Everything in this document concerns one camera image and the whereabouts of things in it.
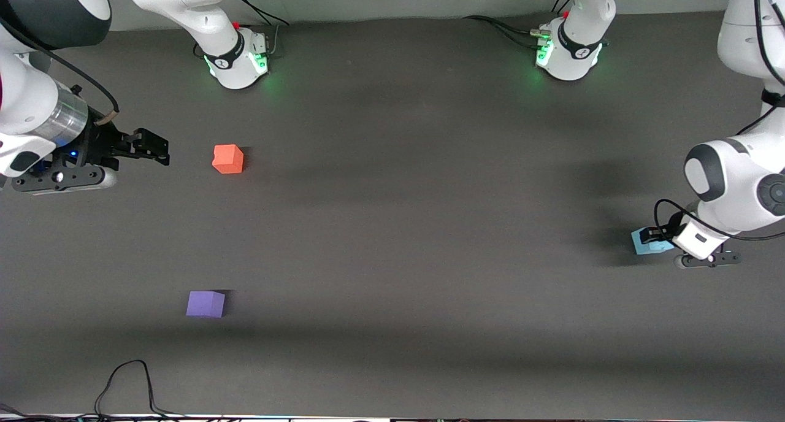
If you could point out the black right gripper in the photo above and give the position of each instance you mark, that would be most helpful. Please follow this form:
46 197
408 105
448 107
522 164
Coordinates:
101 144

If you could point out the light blue foam block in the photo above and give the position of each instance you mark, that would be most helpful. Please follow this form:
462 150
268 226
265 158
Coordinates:
650 249

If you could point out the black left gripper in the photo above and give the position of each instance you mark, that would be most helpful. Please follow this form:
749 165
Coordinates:
673 227

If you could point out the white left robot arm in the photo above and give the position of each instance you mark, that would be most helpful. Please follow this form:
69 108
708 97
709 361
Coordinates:
742 176

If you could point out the orange foam block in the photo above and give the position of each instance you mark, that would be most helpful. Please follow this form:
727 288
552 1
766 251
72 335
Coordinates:
228 159

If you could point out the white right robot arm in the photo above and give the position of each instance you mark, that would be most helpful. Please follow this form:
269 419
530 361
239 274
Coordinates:
24 103

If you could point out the purple foam block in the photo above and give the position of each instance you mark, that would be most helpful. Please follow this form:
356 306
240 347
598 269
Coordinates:
205 304

